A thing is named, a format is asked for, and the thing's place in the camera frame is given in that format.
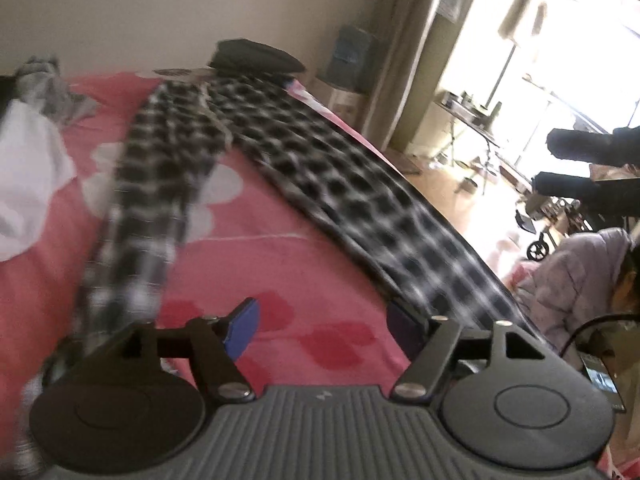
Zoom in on pink floral blanket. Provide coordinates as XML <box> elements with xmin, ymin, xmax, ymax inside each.
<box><xmin>0</xmin><ymin>72</ymin><xmax>626</xmax><ymax>480</ymax></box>

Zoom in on light grey garment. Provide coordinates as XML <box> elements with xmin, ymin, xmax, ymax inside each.
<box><xmin>15</xmin><ymin>56</ymin><xmax>98</xmax><ymax>123</ymax></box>

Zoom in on hanging light clothes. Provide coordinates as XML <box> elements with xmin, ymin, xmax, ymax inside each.
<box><xmin>497</xmin><ymin>0</ymin><xmax>553</xmax><ymax>46</ymax></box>

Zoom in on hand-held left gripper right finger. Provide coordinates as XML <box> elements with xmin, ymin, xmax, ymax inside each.
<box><xmin>386</xmin><ymin>300</ymin><xmax>551</xmax><ymax>403</ymax></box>

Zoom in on phone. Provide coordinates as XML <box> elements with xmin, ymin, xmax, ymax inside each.
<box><xmin>582</xmin><ymin>352</ymin><xmax>628</xmax><ymax>413</ymax></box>

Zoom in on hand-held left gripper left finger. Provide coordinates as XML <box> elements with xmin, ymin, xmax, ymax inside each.
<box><xmin>117</xmin><ymin>297</ymin><xmax>262</xmax><ymax>403</ymax></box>

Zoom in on black cloth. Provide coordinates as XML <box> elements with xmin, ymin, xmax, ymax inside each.
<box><xmin>0</xmin><ymin>75</ymin><xmax>21</xmax><ymax>116</ymax></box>

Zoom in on wheelchair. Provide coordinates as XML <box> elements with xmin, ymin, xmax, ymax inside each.
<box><xmin>515</xmin><ymin>195</ymin><xmax>606</xmax><ymax>263</ymax></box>

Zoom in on folding table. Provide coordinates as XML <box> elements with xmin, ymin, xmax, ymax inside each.
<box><xmin>435</xmin><ymin>89</ymin><xmax>503</xmax><ymax>196</ymax></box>

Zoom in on white cloth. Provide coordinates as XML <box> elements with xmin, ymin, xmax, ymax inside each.
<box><xmin>0</xmin><ymin>100</ymin><xmax>76</xmax><ymax>263</ymax></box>

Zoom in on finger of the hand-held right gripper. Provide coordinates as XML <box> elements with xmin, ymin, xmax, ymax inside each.
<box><xmin>546</xmin><ymin>127</ymin><xmax>640</xmax><ymax>166</ymax></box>
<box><xmin>534</xmin><ymin>171</ymin><xmax>640</xmax><ymax>233</ymax></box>

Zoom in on black cable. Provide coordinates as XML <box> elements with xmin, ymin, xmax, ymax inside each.
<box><xmin>562</xmin><ymin>312</ymin><xmax>640</xmax><ymax>356</ymax></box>

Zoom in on white paper notice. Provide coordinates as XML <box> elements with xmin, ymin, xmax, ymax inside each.
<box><xmin>439</xmin><ymin>0</ymin><xmax>468</xmax><ymax>23</ymax></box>

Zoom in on blue water bottle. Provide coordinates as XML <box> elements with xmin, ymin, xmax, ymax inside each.
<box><xmin>330</xmin><ymin>24</ymin><xmax>381</xmax><ymax>92</ymax></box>

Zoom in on dark grey pillow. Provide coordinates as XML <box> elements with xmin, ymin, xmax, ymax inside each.
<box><xmin>207</xmin><ymin>39</ymin><xmax>307</xmax><ymax>75</ymax></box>

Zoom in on beige curtain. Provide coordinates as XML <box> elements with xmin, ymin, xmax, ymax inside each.
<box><xmin>370</xmin><ymin>0</ymin><xmax>453</xmax><ymax>153</ymax></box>

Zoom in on white water dispenser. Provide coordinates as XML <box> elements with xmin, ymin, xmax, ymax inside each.
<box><xmin>320</xmin><ymin>77</ymin><xmax>371</xmax><ymax>121</ymax></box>

